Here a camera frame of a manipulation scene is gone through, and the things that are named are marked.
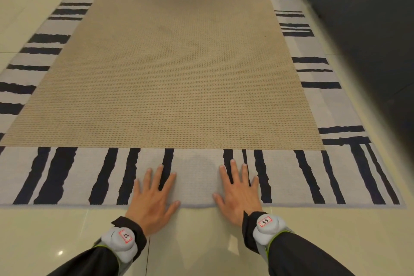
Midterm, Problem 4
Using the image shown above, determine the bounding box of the person's right forearm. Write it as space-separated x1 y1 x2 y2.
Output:
241 210 357 276

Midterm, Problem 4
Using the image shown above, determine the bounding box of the person's right hand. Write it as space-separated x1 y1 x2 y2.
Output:
212 159 263 227

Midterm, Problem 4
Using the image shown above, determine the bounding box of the grey wrist tracker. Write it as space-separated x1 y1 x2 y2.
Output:
252 213 294 255
94 227 138 264

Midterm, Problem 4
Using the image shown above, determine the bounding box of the person's left hand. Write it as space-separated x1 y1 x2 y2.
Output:
125 165 181 238

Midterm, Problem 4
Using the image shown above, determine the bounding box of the beige rug with striped border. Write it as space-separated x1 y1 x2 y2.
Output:
0 0 407 210

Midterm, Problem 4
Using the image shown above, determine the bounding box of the person's left forearm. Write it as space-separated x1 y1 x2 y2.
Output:
46 216 148 276

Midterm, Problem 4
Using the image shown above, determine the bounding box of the dark grey sofa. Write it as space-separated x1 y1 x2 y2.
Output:
278 0 414 165

